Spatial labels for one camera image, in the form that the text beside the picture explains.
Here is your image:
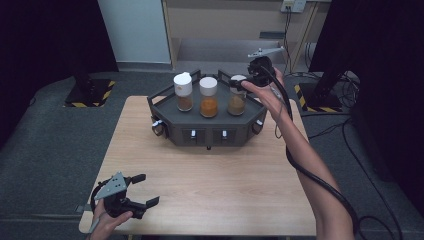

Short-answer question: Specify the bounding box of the person's right hand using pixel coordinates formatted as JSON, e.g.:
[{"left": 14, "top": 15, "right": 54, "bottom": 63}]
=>
[{"left": 240, "top": 67, "right": 293, "bottom": 125}]

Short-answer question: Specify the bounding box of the person's left hand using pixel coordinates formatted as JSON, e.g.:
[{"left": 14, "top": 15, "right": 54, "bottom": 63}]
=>
[{"left": 87, "top": 199, "right": 134, "bottom": 240}]

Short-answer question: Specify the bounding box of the black floor cable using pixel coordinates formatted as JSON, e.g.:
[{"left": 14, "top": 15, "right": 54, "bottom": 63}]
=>
[{"left": 341, "top": 118, "right": 404, "bottom": 240}]

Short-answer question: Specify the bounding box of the black outlet cable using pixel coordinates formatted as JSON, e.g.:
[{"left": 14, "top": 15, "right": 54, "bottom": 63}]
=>
[{"left": 283, "top": 9, "right": 294, "bottom": 76}]

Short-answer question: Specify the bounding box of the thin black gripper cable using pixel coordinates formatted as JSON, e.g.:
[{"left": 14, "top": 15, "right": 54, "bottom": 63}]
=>
[{"left": 90, "top": 181, "right": 104, "bottom": 214}]

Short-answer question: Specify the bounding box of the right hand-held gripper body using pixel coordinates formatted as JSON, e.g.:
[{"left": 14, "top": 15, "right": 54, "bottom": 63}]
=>
[{"left": 247, "top": 45, "right": 285, "bottom": 88}]

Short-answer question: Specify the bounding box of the spice jar with orange powder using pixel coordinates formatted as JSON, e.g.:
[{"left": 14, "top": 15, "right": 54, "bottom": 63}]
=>
[{"left": 198, "top": 76, "right": 219, "bottom": 119}]

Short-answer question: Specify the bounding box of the dark curtain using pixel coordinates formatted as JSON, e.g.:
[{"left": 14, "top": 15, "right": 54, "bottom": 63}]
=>
[
  {"left": 309, "top": 0, "right": 424, "bottom": 208},
  {"left": 0, "top": 0, "right": 119, "bottom": 148}
]

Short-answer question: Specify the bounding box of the thick black gripper cable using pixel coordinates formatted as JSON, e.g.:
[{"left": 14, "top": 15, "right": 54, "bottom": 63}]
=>
[{"left": 259, "top": 64, "right": 361, "bottom": 236}]

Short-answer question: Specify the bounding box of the spice jar with tan powder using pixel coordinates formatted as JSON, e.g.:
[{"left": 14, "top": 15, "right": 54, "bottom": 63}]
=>
[{"left": 227, "top": 74, "right": 248, "bottom": 117}]

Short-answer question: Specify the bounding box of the stand base with striped tape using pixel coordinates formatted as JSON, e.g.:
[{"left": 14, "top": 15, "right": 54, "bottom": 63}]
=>
[
  {"left": 63, "top": 78, "right": 116, "bottom": 108},
  {"left": 293, "top": 82, "right": 344, "bottom": 113}
]

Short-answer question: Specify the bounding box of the wall power outlet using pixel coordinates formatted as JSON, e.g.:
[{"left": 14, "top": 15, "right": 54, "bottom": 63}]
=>
[{"left": 280, "top": 0, "right": 307, "bottom": 14}]

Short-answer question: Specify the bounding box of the dark grey spice rack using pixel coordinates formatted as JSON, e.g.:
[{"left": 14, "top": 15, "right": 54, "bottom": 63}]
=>
[{"left": 146, "top": 68, "right": 271, "bottom": 150}]

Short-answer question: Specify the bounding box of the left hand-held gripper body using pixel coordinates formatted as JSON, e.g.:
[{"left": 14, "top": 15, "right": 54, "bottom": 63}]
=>
[{"left": 94, "top": 171, "right": 148, "bottom": 220}]

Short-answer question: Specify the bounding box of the wooden cabinet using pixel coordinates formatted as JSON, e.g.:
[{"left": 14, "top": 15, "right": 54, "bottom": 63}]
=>
[{"left": 161, "top": 0, "right": 321, "bottom": 76}]

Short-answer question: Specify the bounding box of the flip-cap spice bottle brown powder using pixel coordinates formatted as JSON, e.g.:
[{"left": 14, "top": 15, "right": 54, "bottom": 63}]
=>
[{"left": 172, "top": 71, "right": 194, "bottom": 113}]

